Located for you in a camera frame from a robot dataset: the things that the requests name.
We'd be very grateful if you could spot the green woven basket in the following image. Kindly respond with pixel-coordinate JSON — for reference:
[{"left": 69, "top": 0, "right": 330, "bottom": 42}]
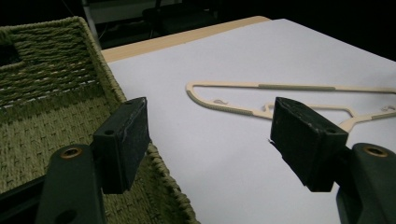
[{"left": 0, "top": 16, "right": 200, "bottom": 224}]

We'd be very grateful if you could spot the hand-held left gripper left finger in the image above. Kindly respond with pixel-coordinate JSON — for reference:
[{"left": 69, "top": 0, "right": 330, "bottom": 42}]
[{"left": 35, "top": 96, "right": 152, "bottom": 224}]

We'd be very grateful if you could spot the beige plastic clothes hanger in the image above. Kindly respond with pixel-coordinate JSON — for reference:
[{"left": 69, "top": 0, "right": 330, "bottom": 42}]
[{"left": 185, "top": 80, "right": 396, "bottom": 133}]

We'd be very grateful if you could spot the white table mat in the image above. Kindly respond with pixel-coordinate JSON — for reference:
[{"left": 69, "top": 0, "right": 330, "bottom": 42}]
[{"left": 106, "top": 18, "right": 396, "bottom": 224}]

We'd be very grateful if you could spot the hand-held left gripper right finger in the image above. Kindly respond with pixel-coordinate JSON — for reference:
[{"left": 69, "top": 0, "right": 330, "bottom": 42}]
[{"left": 269, "top": 96, "right": 396, "bottom": 224}]

